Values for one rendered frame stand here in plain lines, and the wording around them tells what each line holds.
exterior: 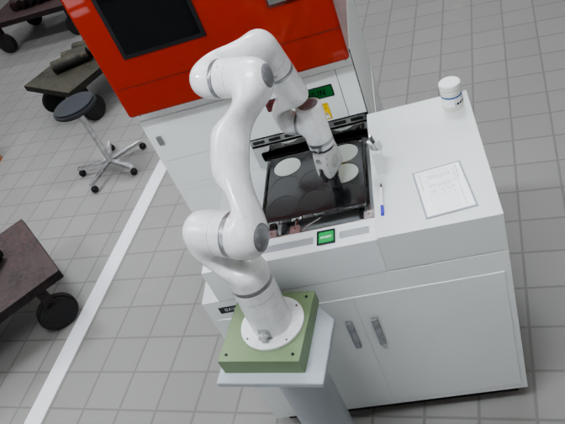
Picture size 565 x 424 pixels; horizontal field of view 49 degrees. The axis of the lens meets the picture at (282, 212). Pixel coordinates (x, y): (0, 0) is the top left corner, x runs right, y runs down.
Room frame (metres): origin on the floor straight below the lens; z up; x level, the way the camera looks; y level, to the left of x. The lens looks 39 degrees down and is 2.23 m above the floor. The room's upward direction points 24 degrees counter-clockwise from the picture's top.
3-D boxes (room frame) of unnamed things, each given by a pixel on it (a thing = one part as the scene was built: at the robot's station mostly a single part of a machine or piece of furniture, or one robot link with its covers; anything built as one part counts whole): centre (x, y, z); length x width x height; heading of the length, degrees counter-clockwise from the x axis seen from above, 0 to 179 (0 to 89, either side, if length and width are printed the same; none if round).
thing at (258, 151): (1.93, -0.20, 0.89); 0.44 x 0.02 x 0.10; 71
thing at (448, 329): (1.60, -0.19, 0.41); 0.96 x 0.64 x 0.82; 71
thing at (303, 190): (1.73, -0.15, 0.90); 0.34 x 0.34 x 0.01; 71
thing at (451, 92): (1.69, -0.67, 1.01); 0.07 x 0.07 x 0.10
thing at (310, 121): (1.65, -0.20, 1.17); 0.09 x 0.08 x 0.13; 49
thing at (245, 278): (1.25, 0.18, 1.18); 0.19 x 0.12 x 0.24; 49
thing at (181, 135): (2.00, -0.04, 1.02); 0.81 x 0.03 x 0.40; 71
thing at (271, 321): (1.22, 0.16, 0.97); 0.19 x 0.19 x 0.18
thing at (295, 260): (1.41, 0.03, 0.89); 0.55 x 0.09 x 0.14; 71
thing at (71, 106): (3.98, 0.98, 0.28); 0.53 x 0.51 x 0.56; 54
